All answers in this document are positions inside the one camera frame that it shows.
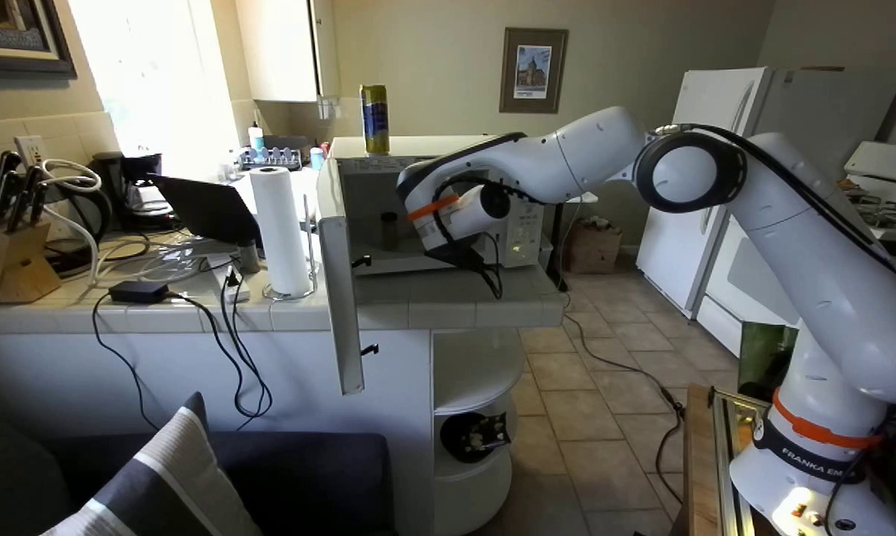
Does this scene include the white tiled counter with shelves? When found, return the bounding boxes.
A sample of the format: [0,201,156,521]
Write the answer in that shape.
[0,131,570,536]

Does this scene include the brown cardboard box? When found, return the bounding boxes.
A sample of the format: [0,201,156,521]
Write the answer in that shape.
[564,217,625,278]

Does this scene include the blue yellow spray can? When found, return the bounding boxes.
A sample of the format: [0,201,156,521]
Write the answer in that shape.
[359,83,394,158]

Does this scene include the white paper towel roll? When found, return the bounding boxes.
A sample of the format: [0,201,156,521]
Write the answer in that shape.
[248,164,323,302]

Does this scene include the blue pack on sill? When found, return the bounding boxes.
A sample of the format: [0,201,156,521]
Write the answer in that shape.
[235,146,309,174]

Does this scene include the brown framed portrait picture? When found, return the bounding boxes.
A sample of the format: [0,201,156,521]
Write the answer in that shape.
[501,27,573,116]

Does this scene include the white refrigerator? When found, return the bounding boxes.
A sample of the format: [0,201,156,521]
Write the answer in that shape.
[635,64,896,362]

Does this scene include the black open laptop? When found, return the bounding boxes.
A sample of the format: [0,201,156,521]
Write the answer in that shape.
[153,174,265,250]

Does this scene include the navy blue sofa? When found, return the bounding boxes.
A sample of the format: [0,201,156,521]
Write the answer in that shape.
[0,396,400,536]

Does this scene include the black power adapter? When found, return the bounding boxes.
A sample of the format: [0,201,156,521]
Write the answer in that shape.
[109,281,174,308]

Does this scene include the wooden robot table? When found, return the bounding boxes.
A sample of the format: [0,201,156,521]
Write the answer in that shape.
[680,386,769,536]

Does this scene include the dark green bin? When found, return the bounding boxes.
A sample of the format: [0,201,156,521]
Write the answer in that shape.
[740,323,798,400]

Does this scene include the black coffee maker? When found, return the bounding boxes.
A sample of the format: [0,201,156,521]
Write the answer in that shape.
[86,149,167,226]

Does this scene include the blue white striped pillow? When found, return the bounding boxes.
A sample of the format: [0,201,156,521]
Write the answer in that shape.
[42,392,265,536]

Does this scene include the wooden knife block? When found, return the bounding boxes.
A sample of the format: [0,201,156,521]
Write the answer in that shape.
[0,217,62,308]

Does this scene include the dark framed picture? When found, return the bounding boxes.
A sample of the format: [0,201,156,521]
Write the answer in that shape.
[0,0,77,82]

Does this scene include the black microwave power cable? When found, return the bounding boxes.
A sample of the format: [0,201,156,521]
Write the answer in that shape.
[561,308,690,500]

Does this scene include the black charger cables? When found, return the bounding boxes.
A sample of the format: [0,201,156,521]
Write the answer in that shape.
[91,266,278,432]

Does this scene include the white coiled cable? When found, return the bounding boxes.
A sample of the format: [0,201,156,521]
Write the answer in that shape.
[40,158,109,281]

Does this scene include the black handled knife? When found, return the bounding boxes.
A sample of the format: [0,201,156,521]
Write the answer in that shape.
[0,149,25,235]
[18,167,49,229]

